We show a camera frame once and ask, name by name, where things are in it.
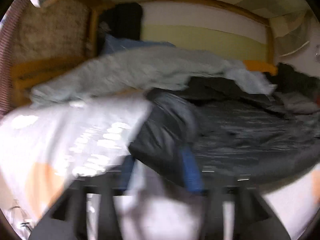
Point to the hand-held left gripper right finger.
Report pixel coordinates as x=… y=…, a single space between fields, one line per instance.
x=191 y=170

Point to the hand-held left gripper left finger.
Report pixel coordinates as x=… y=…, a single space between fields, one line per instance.
x=128 y=171

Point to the black puffer jacket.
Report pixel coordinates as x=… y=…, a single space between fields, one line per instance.
x=225 y=130

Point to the white printed bed sheet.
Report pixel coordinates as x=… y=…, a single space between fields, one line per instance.
x=62 y=140

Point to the light blue blanket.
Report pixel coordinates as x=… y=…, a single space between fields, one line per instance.
x=130 y=72

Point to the white cloth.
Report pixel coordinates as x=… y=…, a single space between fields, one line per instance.
x=250 y=78

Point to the orange cloth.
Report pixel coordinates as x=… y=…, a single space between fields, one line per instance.
x=261 y=66

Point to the blue cloth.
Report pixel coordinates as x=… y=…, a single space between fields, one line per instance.
x=113 y=45

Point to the dark cloth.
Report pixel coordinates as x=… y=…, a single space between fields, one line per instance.
x=295 y=80

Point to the black printed cloth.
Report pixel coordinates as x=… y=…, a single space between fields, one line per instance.
x=122 y=21

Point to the brown patterned cloth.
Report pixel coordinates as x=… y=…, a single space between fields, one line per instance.
x=52 y=32

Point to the pink checked cloth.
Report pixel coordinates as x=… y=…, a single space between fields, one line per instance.
x=6 y=62

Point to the wooden bed frame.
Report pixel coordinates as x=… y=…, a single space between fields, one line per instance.
x=37 y=70

